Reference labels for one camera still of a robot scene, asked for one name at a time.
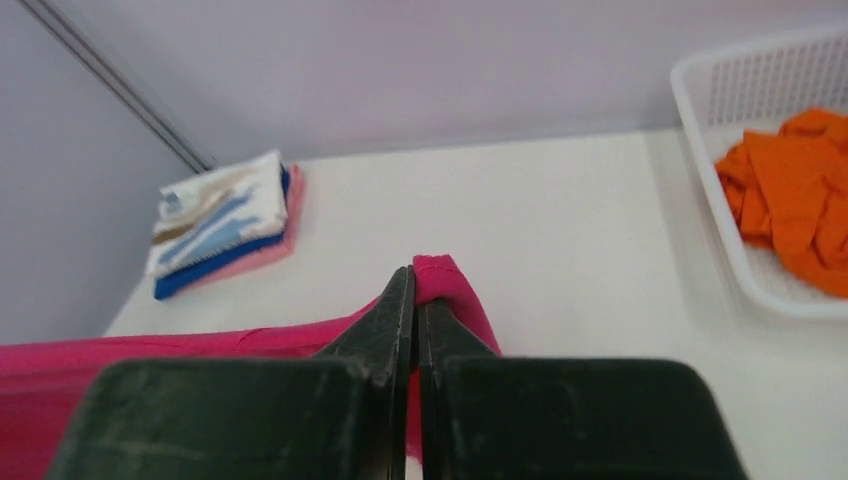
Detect white plastic laundry basket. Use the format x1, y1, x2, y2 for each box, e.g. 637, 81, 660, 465
670, 22, 847, 320

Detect pink folded t shirt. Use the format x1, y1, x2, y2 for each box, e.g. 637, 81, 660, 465
154, 164, 306, 300

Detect magenta t shirt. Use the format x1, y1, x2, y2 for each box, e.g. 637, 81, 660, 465
0, 254, 503, 480

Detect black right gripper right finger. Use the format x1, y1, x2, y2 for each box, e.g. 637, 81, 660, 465
417, 301, 746, 479

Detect orange t shirt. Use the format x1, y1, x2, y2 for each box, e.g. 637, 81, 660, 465
715, 109, 847, 297

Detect white patterned folded t shirt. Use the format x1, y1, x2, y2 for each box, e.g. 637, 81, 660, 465
145, 150, 288, 278

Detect blue folded t shirt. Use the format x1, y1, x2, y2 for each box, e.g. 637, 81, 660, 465
145, 153, 304, 301

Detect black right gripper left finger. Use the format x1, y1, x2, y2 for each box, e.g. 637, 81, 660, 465
47, 266, 416, 479

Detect left aluminium corner post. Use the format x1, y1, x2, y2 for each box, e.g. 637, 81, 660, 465
17, 0, 213, 173

